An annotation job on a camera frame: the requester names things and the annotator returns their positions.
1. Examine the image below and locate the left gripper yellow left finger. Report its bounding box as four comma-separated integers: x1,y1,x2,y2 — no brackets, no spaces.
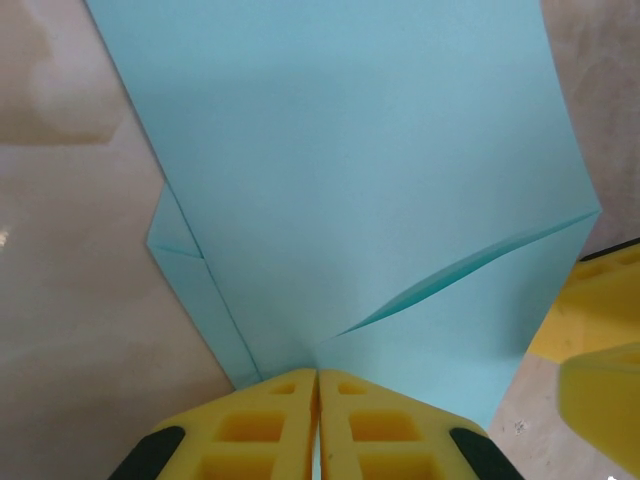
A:
114,367,320,480

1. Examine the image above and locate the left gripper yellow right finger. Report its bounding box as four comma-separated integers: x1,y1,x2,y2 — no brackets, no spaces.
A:
318,368,521,480

